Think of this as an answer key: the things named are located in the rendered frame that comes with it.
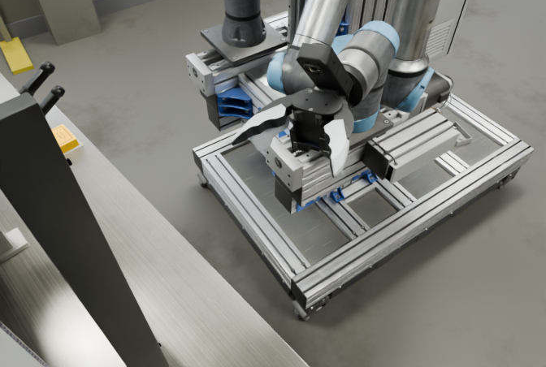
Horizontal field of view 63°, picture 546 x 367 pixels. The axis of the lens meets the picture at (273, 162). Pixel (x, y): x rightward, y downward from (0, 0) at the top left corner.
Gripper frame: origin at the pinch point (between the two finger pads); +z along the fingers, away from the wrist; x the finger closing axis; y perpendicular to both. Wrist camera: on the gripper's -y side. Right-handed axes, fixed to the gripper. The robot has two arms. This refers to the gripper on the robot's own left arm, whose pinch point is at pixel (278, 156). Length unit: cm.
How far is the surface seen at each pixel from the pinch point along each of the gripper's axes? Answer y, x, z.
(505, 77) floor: 127, -12, -229
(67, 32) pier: 85, 243, -123
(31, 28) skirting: 83, 270, -116
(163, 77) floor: 102, 166, -124
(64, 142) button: 23, 62, -5
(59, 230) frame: -8.9, 7.2, 23.8
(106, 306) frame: 6.1, 9.3, 23.8
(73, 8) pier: 71, 237, -131
